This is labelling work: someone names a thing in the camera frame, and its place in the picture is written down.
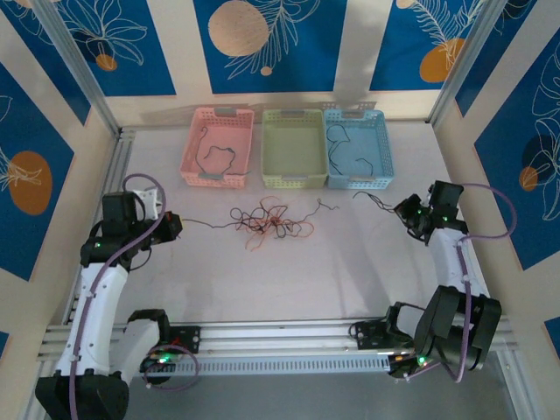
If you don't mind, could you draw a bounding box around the thin dark green cable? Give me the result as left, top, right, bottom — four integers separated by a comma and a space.
195, 127, 209, 174

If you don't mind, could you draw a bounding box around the thin dark grey cable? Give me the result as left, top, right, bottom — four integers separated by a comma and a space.
204, 145, 252, 176

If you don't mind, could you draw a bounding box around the aluminium frame post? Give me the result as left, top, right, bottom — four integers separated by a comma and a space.
430, 0, 505, 124
496, 348, 543, 420
31, 0, 123, 135

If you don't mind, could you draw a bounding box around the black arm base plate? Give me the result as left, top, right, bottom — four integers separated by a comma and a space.
352, 321, 389, 351
168, 325, 202, 354

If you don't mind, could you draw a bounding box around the thin orange cable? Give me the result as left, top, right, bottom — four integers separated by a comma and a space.
243, 195, 316, 254

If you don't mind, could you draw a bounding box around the pile of wires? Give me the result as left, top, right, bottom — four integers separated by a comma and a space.
251, 205, 292, 240

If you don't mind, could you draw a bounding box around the blue plastic basket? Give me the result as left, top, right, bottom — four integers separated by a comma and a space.
323, 108, 397, 192

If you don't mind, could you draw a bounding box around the green plastic basket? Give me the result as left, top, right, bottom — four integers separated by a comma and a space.
261, 108, 329, 190

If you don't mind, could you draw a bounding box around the pink plastic basket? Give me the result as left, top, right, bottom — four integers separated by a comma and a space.
178, 106, 256, 190

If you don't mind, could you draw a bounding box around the grey slotted cable duct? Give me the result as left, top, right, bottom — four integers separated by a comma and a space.
101, 352, 395, 378

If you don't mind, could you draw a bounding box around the circuit board with green light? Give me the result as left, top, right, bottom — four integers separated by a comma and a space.
387, 347, 439, 381
138, 348, 181, 375

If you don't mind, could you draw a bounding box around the aluminium frame beam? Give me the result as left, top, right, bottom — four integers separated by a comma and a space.
37, 315, 516, 362

